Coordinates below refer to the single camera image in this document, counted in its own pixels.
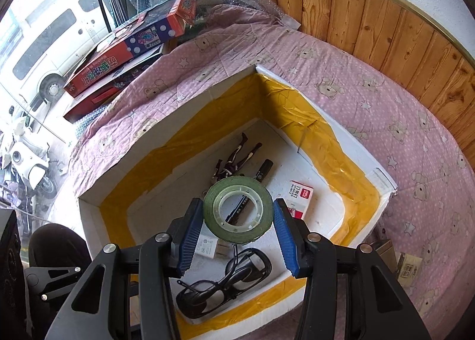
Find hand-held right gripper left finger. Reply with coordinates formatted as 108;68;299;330
46;197;204;340

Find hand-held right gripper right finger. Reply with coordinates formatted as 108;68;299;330
273;198;431;340

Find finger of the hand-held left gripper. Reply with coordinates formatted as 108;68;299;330
24;265;93;303

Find white charger plug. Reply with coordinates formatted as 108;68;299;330
193;234;229;261

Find green tape roll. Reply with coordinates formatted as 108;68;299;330
202;176;274;244

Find white red staples box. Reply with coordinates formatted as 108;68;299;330
284;180;316;219

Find black glasses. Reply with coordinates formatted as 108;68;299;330
176;247;273;320

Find black marker pen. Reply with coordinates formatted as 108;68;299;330
227;159;274;224

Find white cardboard box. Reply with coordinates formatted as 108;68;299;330
78;63;398;340

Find purple figurine keychain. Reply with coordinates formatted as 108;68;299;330
214;133;263;181

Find gold square tin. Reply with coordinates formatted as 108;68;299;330
375;240;400;270

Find white scooter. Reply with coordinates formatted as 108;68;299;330
0;117;61;200

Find cream tissue packet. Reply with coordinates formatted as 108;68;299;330
395;253;424;285

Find pink bear print quilt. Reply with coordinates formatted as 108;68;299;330
69;4;475;340

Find dark red flat box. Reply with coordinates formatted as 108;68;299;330
63;43;167;123

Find red dotted game box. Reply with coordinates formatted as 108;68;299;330
63;0;197;98

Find white van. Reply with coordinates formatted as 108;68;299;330
7;0;102;101

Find wooden headboard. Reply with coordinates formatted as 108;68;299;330
219;0;475;148

